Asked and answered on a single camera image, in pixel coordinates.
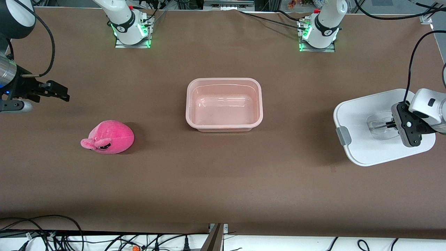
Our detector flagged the white box lid grey clips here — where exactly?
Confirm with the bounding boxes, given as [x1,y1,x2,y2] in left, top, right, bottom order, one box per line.
[333,89,436,167]

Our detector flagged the pink plush toy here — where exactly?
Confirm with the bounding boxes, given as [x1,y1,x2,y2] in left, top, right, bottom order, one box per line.
[80,120,135,155]

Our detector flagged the pink plastic box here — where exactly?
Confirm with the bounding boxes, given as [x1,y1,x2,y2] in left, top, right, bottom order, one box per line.
[185,77,263,132]

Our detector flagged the brown table cover sheet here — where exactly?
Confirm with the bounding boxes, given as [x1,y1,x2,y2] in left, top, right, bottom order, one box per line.
[0,7,446,235]

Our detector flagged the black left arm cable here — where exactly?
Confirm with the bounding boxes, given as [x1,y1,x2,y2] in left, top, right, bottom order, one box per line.
[354,0,446,103]

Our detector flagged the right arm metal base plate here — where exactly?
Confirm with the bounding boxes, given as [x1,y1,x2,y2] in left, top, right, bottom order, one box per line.
[115,14,152,49]

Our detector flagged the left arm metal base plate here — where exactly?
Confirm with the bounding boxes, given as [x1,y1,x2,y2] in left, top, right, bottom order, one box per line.
[299,17,336,53]

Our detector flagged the black looped cable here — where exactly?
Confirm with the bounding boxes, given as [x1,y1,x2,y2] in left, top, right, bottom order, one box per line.
[0,215,85,251]

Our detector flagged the metal rail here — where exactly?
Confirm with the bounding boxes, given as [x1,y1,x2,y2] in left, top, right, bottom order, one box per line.
[203,0,255,9]

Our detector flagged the aluminium profile post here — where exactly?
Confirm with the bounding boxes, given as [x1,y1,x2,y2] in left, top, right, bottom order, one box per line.
[200,223,229,251]

